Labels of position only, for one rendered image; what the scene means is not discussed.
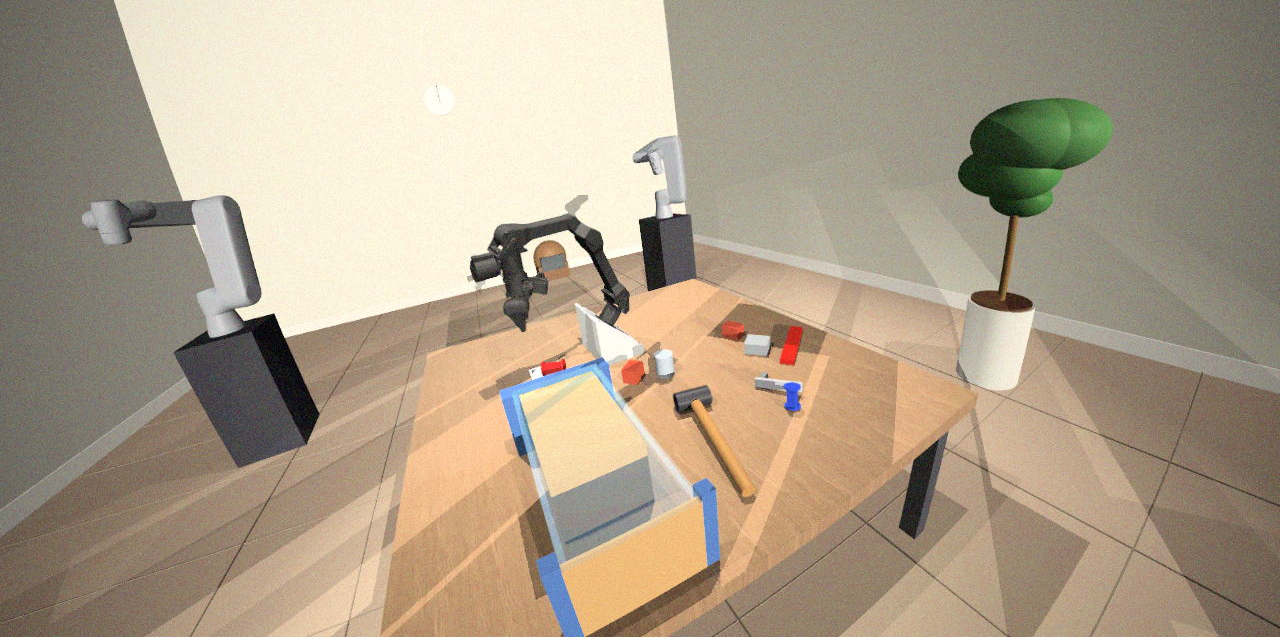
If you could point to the clear-panelled rack with blue corner posts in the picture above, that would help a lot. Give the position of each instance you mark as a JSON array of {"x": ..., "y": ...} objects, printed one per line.
[{"x": 625, "y": 522}]

